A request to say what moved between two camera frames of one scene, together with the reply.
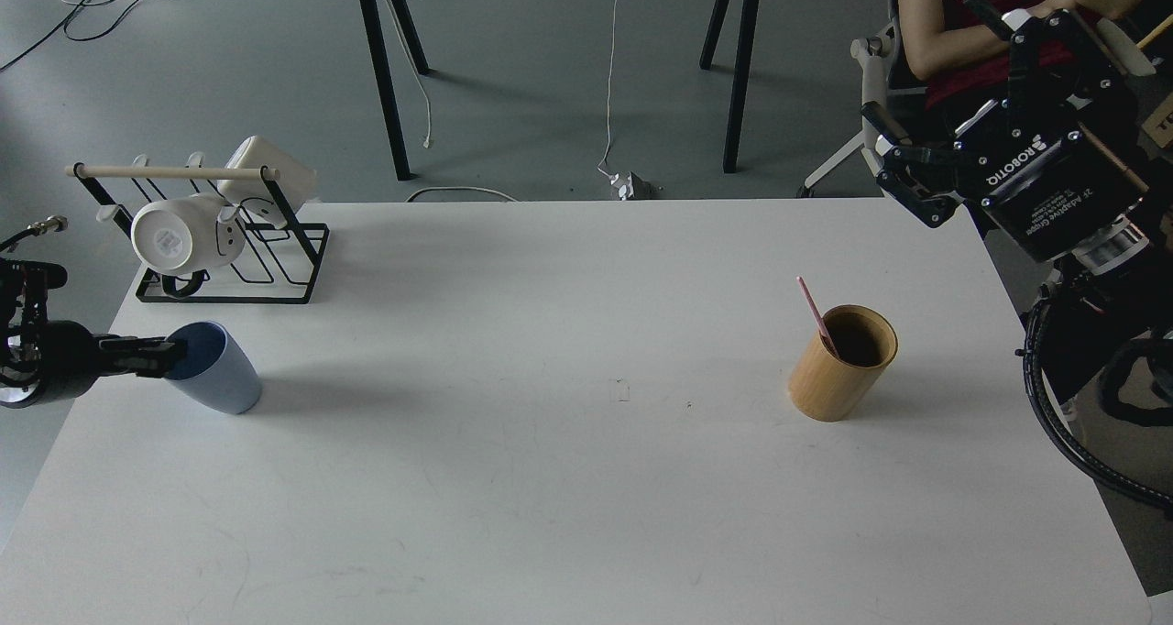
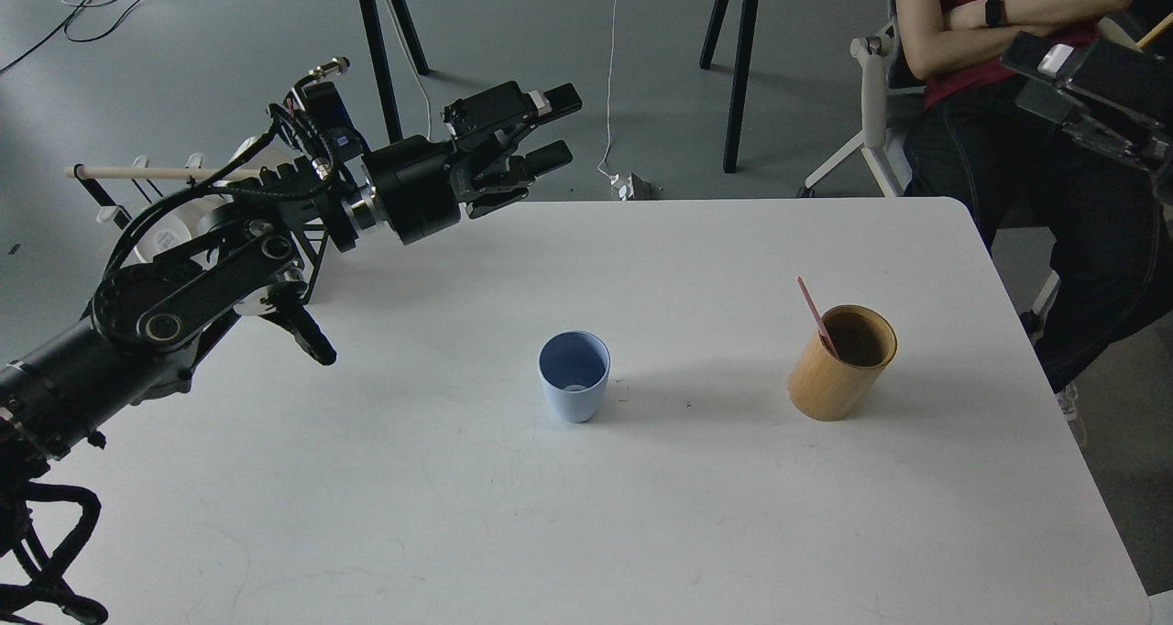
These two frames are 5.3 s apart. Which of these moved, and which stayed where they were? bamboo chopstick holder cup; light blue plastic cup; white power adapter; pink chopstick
Moved: light blue plastic cup
Stayed: bamboo chopstick holder cup; white power adapter; pink chopstick
